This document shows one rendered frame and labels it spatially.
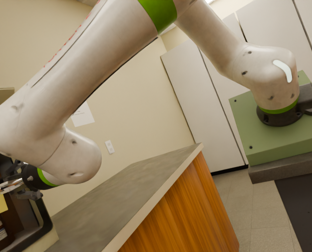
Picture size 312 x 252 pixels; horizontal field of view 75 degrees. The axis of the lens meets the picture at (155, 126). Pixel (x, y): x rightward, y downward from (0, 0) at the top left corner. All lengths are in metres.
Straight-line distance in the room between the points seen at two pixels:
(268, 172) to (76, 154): 0.57
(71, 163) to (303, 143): 0.67
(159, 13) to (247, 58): 0.39
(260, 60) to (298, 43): 2.60
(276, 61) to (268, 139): 0.27
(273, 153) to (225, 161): 2.71
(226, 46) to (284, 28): 2.59
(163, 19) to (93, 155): 0.30
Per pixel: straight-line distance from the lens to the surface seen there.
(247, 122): 0.85
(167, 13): 0.39
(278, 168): 0.74
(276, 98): 0.70
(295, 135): 0.80
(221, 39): 0.69
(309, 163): 0.75
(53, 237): 0.93
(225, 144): 3.39
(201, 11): 0.63
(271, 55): 0.68
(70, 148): 0.44
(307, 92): 0.82
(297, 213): 0.88
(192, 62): 3.36
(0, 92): 0.84
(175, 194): 1.09
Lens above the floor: 1.21
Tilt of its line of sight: 1 degrees down
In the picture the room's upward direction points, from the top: 22 degrees counter-clockwise
